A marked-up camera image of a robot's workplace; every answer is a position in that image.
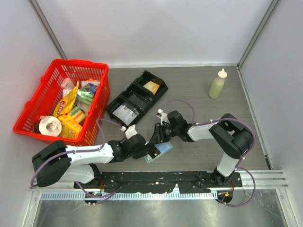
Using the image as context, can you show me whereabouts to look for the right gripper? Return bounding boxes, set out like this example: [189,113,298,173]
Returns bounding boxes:
[150,122,179,145]

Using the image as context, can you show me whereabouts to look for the green leather card holder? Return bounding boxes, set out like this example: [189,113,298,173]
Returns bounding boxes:
[144,142,173,163]

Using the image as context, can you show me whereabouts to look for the dark credit card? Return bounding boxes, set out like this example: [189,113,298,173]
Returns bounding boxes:
[145,145,160,159]

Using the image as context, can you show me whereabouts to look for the white credit card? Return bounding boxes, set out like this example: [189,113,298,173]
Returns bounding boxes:
[123,106,139,125]

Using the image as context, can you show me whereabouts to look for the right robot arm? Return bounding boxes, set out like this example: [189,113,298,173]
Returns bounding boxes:
[146,109,256,187]

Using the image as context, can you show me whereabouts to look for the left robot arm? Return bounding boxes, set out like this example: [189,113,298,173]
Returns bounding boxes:
[30,134,146,188]

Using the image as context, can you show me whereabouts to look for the white card in tray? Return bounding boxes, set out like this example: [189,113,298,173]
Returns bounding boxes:
[113,105,130,123]

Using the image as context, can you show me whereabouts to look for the tan card in tray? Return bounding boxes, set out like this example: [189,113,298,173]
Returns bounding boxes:
[143,81,160,95]

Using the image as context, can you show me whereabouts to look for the black plastic organizer tray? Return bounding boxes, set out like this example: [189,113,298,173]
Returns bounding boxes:
[106,70,168,127]

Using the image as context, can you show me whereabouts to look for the yellow cracker box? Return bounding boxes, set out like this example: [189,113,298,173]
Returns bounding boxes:
[58,115,82,140]

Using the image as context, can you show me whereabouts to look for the green yellow sponge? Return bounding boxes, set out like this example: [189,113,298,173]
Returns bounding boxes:
[69,106,86,123]

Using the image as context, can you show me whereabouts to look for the green sponge pack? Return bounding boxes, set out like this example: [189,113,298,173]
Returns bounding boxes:
[77,88,97,104]

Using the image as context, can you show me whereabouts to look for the green squeeze bottle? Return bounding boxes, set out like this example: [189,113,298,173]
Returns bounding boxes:
[209,68,227,99]

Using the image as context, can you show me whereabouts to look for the yellow snack bag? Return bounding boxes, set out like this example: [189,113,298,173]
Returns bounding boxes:
[53,82,79,118]

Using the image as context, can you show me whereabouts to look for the toilet paper roll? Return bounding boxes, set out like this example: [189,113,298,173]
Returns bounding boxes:
[38,116,62,137]

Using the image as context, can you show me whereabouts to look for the white small packet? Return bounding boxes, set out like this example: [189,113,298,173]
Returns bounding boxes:
[60,78,74,89]

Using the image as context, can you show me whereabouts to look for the dark round can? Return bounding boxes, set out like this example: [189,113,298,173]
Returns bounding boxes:
[33,121,41,134]

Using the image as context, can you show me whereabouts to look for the red plastic shopping basket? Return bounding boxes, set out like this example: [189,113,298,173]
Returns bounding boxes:
[13,59,110,146]

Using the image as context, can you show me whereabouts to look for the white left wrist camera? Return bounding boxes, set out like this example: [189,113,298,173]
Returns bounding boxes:
[120,124,138,139]

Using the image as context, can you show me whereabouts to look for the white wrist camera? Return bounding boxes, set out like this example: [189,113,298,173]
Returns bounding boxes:
[156,109,169,125]
[120,124,138,139]

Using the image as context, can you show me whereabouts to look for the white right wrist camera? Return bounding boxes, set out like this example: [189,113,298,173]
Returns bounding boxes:
[156,109,169,125]

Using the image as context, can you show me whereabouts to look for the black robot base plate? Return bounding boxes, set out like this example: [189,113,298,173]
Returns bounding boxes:
[80,171,242,194]

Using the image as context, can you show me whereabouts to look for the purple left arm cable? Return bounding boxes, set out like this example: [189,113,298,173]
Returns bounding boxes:
[30,118,127,204]

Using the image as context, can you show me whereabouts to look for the aluminium front rail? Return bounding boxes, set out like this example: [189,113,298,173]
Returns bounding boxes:
[31,170,288,203]

